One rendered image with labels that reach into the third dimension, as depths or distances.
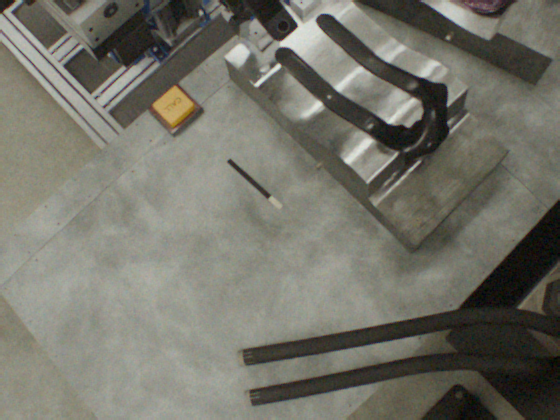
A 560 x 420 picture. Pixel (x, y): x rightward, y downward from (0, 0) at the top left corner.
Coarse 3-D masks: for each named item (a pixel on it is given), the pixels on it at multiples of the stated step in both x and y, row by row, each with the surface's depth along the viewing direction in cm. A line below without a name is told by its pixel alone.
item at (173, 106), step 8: (176, 88) 121; (168, 96) 121; (176, 96) 121; (184, 96) 121; (160, 104) 121; (168, 104) 121; (176, 104) 120; (184, 104) 120; (192, 104) 120; (160, 112) 120; (168, 112) 120; (176, 112) 120; (184, 112) 120; (168, 120) 120; (176, 120) 120
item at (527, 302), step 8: (552, 264) 117; (544, 272) 118; (552, 272) 113; (544, 280) 113; (536, 288) 112; (528, 296) 112; (520, 304) 112; (528, 304) 112; (536, 312) 111; (536, 336) 114; (544, 336) 111; (544, 344) 114; (552, 344) 110; (552, 352) 113
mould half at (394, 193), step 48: (336, 0) 119; (240, 48) 117; (336, 48) 117; (384, 48) 116; (288, 96) 114; (384, 96) 110; (336, 144) 107; (480, 144) 113; (384, 192) 111; (432, 192) 111
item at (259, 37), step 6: (252, 18) 113; (252, 24) 112; (258, 24) 112; (252, 30) 112; (258, 30) 112; (264, 30) 112; (252, 36) 112; (258, 36) 112; (264, 36) 112; (270, 36) 115; (252, 42) 116; (258, 42) 112; (264, 42) 115; (258, 48) 116
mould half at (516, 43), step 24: (360, 0) 128; (384, 0) 124; (408, 0) 119; (432, 0) 118; (528, 0) 115; (552, 0) 115; (432, 24) 122; (456, 24) 118; (480, 24) 118; (504, 24) 114; (528, 24) 113; (552, 24) 113; (480, 48) 121; (504, 48) 116; (528, 48) 112; (552, 48) 112; (528, 72) 119
